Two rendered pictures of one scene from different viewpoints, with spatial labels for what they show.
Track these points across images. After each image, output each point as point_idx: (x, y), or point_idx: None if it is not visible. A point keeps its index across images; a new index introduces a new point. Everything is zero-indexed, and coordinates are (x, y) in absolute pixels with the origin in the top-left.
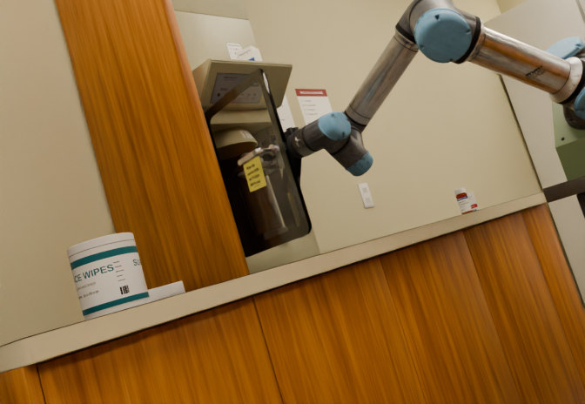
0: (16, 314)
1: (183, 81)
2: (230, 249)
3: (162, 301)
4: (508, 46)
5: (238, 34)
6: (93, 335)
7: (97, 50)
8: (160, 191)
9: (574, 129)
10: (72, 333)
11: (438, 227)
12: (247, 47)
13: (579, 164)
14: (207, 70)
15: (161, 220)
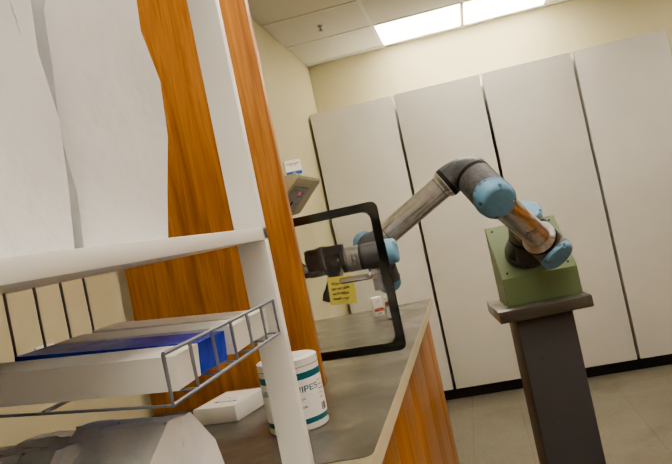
0: (74, 422)
1: (282, 194)
2: None
3: (388, 417)
4: (524, 211)
5: None
6: (382, 450)
7: None
8: (223, 293)
9: (514, 267)
10: (379, 450)
11: (419, 337)
12: (296, 159)
13: (518, 295)
14: (291, 184)
15: None
